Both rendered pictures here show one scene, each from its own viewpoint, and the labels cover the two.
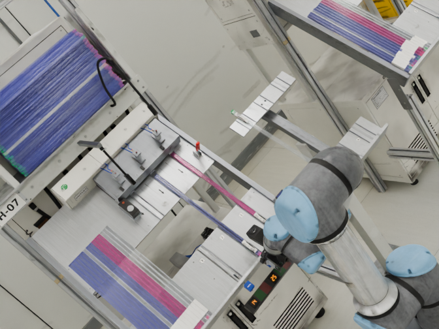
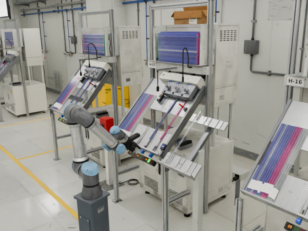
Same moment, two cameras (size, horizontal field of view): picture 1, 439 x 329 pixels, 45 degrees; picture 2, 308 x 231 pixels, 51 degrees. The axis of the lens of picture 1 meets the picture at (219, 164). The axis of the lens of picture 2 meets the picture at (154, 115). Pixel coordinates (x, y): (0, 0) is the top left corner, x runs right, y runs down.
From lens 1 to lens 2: 2.47 m
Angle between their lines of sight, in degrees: 67
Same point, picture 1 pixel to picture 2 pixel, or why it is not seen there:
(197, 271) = (140, 129)
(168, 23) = not seen: outside the picture
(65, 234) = (154, 86)
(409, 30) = (285, 187)
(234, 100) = not seen: outside the picture
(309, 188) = (68, 106)
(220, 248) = (148, 134)
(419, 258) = (85, 167)
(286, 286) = (178, 186)
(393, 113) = (280, 220)
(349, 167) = (72, 113)
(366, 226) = (194, 209)
